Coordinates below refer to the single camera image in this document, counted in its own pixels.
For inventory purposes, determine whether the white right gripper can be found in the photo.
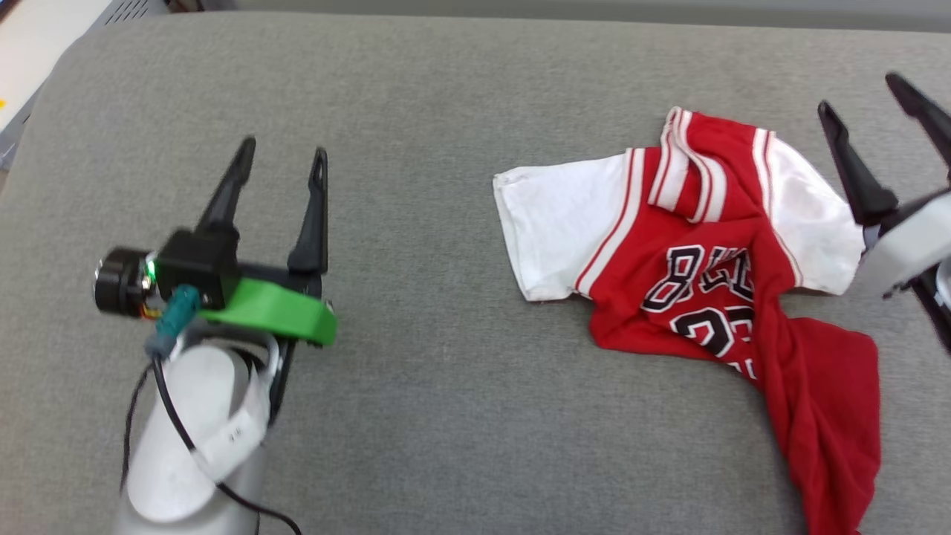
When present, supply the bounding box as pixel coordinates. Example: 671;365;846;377
817;71;951;356

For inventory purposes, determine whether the red and white basketball jersey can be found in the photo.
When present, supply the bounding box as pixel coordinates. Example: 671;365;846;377
492;106;883;535

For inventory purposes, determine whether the black cable teal connector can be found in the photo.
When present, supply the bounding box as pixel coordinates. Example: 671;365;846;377
119;286;304;535

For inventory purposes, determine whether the grey vented metal box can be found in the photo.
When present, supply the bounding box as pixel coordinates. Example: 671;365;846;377
74;0;172;30

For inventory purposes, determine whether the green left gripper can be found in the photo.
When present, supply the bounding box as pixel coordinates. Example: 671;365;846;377
195;135;340;428

